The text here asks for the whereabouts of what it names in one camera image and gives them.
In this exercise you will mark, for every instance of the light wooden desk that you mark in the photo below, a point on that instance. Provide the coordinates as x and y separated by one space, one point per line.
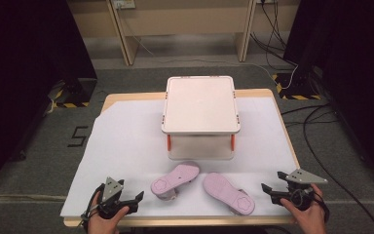
181 19

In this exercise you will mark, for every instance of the person's right hand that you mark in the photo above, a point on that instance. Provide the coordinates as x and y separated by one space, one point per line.
308 219

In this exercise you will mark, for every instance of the white two-tier shoe rack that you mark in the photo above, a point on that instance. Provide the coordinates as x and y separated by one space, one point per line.
201 104

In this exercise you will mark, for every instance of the black stand base striped tape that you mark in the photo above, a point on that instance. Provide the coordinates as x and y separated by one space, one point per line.
297 85
78 92

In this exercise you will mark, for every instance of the white wall socket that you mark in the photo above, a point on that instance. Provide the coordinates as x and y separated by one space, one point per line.
124 3

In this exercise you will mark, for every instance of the pink sandal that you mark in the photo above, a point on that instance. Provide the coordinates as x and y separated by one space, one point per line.
227 193
175 180

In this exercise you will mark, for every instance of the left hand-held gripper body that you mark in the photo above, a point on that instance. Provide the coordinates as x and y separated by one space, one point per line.
111 191

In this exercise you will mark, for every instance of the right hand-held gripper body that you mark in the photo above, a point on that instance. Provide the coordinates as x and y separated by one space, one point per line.
300 191

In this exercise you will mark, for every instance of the black curtain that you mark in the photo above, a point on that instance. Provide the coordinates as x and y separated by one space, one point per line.
22 65
354 65

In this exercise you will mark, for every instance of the white table cover sheet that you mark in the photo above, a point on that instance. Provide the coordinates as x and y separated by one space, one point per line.
130 143

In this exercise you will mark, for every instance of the person's left hand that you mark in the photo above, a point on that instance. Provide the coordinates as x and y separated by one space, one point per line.
105 225

